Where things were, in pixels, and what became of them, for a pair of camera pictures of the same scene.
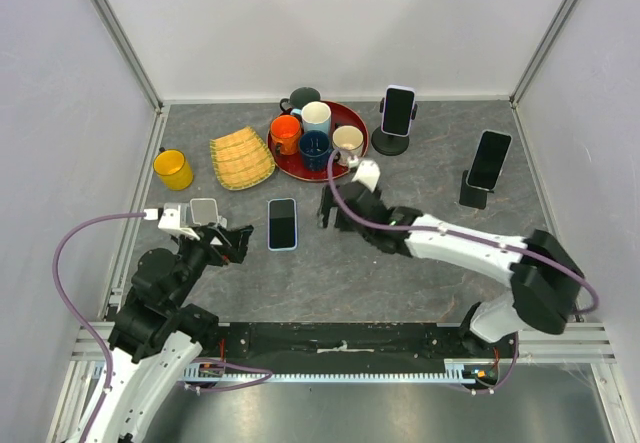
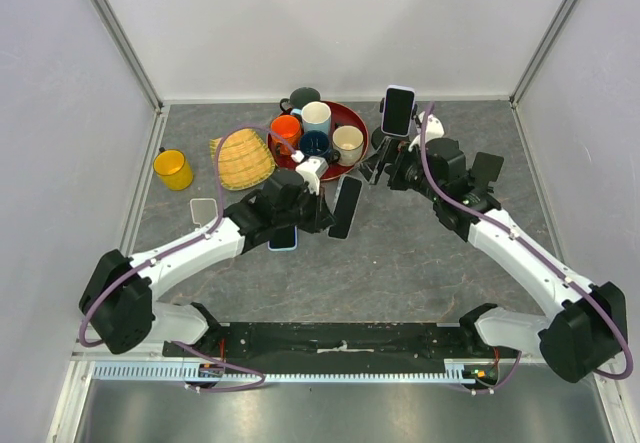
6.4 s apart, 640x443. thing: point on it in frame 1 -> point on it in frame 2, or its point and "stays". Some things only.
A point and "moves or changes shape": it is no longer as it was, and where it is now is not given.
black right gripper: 325,210 -> 373,167
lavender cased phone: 398,110 stays
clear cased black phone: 488,159 moves or changes shape
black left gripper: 221,254 -> 322,216
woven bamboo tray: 240,159 stays
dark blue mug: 314,147 stays
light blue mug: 315,116 stays
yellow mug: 173,169 stays
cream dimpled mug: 348,141 stays
